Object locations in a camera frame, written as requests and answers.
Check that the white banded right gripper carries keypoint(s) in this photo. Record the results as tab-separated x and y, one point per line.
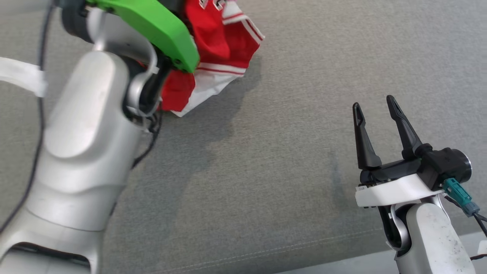
395	190

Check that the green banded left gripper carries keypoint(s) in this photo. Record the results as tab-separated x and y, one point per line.
159	26

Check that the red white basketball jersey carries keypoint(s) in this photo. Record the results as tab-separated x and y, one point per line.
217	34

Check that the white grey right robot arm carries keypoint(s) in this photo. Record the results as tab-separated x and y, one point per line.
433	236

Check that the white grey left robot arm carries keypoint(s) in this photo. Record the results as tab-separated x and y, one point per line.
87	133

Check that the grey fabric sofa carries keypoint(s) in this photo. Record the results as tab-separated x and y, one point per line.
266	152

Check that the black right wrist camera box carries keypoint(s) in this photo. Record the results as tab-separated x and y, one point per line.
447	163

